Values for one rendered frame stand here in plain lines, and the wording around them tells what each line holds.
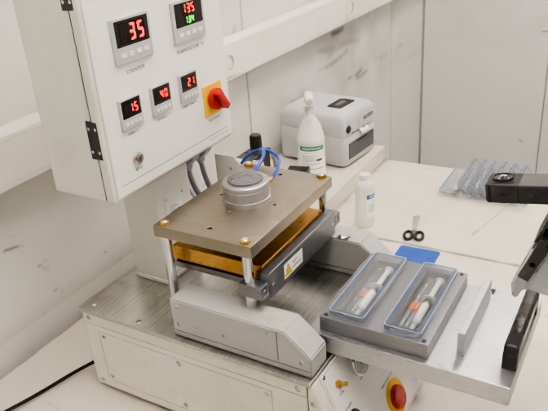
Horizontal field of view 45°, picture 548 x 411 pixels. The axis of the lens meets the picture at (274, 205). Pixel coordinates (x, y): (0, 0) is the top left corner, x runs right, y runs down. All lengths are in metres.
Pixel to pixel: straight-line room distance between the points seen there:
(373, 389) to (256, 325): 0.24
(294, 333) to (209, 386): 0.21
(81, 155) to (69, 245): 0.46
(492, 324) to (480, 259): 0.60
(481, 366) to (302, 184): 0.41
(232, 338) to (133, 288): 0.28
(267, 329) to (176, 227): 0.21
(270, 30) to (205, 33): 0.81
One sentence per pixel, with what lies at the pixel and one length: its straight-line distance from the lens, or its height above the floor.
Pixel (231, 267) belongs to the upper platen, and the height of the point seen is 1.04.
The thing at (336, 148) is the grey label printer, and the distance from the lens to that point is 1.95.
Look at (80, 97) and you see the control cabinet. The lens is 0.99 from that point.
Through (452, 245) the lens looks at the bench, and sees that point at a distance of 1.66.
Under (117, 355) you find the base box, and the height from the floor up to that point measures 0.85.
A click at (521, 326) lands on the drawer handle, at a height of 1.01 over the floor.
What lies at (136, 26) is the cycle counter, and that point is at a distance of 1.02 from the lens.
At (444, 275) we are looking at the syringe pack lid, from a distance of 1.07.
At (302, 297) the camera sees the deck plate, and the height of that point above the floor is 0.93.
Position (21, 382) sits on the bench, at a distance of 1.39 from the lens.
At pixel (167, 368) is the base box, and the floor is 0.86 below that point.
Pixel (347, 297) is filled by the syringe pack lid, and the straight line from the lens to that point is 1.01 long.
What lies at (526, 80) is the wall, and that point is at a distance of 3.38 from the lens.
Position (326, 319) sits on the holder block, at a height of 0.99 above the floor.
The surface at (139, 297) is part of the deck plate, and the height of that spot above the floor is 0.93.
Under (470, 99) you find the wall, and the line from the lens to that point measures 3.46.
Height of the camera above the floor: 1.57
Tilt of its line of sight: 26 degrees down
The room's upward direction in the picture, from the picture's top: 4 degrees counter-clockwise
